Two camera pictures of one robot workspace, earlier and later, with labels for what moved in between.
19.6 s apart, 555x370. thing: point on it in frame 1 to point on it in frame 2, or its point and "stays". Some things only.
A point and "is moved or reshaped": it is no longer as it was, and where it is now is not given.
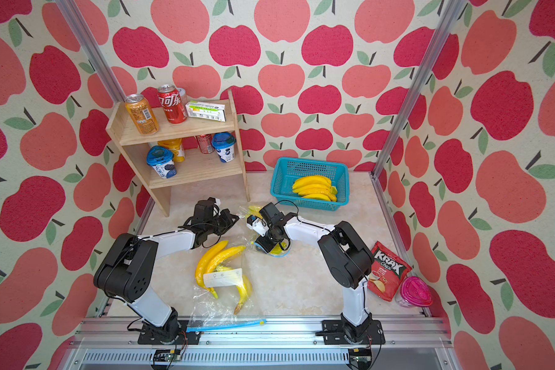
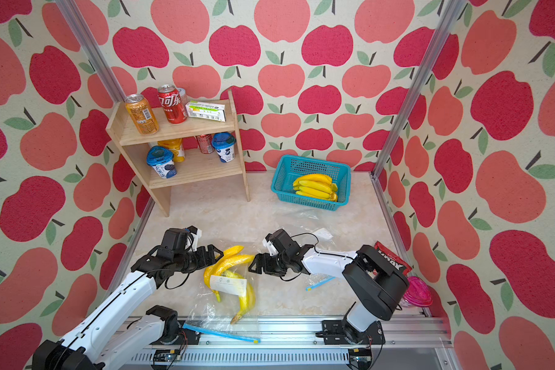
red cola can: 169,97 stays
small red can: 206,143 stays
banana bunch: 315,187 stays
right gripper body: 268,242 to 275,264
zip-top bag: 249,236 is moved or reshaped
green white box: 206,111 stays
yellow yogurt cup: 176,145 stays
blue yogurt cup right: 223,143 stays
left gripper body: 222,223 to 197,259
